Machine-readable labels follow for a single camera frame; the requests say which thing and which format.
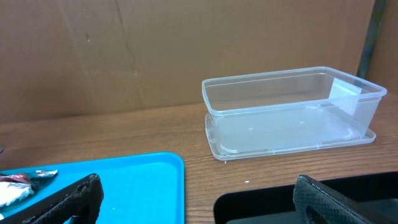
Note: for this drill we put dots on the crumpled white tissue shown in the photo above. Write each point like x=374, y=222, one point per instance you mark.
x=13, y=191

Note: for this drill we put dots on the blue serving tray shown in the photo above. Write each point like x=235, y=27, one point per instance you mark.
x=145, y=188

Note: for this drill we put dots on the clear plastic bin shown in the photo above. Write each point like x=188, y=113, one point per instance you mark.
x=286, y=110

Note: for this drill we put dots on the black plastic tray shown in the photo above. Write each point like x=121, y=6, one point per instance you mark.
x=377, y=192

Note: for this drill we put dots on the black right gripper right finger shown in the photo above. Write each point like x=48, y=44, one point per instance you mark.
x=317, y=203

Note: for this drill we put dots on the red snack wrapper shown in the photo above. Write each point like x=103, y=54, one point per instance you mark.
x=36, y=178

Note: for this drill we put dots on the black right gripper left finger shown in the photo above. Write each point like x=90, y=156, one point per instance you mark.
x=79, y=202

